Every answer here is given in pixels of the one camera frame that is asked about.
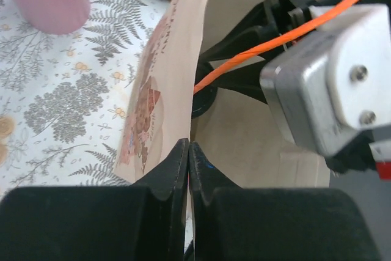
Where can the black plastic cup lid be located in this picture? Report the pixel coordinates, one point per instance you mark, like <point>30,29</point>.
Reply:
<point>203,100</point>

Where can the brown paper gift bag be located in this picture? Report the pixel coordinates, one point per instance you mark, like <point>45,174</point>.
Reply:
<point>238,133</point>

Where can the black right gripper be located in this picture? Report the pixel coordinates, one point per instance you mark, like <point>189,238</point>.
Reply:
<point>258,27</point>

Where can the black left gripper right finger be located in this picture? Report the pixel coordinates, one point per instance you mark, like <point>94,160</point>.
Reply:
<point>235,223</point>

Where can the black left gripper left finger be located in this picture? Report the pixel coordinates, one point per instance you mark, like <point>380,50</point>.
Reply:
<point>142,221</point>

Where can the floral patterned table mat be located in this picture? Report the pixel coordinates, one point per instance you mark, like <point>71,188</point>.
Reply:
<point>64,97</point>

